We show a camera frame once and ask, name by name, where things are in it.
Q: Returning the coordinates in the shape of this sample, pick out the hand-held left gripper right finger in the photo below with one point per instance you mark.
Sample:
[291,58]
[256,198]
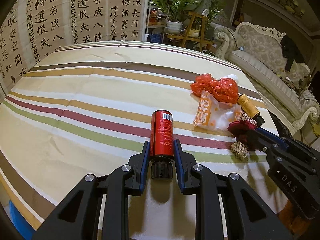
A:
[178,166]

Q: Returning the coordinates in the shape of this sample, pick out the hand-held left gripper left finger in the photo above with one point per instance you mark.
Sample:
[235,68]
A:
[145,166]

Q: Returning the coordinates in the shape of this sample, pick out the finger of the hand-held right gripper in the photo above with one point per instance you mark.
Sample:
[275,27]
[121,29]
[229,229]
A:
[273,136]
[257,141]

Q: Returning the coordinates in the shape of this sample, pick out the trash bin with black bag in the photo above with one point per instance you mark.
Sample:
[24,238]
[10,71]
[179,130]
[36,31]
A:
[281,127]

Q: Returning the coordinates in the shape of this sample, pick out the gold twine ball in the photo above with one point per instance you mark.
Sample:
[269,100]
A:
[238,151]

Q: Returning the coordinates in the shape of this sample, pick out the brown bottle with gold label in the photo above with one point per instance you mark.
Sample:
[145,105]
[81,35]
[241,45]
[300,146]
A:
[247,107]

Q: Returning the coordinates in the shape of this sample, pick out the red bottle with black cap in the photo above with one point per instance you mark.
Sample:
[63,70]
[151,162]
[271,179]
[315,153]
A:
[161,135]

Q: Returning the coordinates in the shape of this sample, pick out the orange printed clear plastic bag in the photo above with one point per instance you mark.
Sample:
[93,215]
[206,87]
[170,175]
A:
[207,112]

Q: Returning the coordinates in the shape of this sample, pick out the red plastic bag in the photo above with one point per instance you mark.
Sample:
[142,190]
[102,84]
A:
[217,87]

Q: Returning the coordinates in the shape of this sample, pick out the white paper ball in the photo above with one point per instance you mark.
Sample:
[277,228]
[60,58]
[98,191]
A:
[233,78]

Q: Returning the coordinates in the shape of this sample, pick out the person's right forearm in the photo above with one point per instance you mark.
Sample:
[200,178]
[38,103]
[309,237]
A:
[291,210]

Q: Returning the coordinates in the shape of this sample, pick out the ornate cream sofa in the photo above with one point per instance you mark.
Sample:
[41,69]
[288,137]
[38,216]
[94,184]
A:
[262,62]

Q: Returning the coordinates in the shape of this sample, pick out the black jacket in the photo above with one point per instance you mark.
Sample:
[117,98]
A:
[291,50]

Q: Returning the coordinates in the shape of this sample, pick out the trailing green plant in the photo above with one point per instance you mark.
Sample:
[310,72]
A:
[207,51]

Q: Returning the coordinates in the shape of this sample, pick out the yellow bowl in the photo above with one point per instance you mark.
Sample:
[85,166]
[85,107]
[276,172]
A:
[193,33]

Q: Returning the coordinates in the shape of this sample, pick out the patterned armchair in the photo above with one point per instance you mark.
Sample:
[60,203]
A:
[223,20]

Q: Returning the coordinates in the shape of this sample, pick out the blue crate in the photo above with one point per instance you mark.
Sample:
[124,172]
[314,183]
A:
[155,38]

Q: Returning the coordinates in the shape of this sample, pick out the wooden plant stand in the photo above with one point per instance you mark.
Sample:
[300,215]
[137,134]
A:
[197,27]

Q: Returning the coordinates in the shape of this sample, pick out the ceiling chandelier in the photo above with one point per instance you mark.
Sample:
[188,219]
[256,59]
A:
[290,3]

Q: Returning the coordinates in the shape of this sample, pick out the blue stool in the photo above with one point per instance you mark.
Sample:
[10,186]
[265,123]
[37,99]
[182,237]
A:
[20,220]

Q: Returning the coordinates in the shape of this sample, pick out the tall plant in dark pot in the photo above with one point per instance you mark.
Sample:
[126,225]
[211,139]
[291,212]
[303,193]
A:
[212,10]

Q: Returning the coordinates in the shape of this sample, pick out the potted plant in white pot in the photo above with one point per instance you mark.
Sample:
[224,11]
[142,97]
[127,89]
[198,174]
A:
[174,27]

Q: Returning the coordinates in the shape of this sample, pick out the metal shelf rack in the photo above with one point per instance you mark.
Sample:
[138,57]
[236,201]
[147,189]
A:
[155,22]

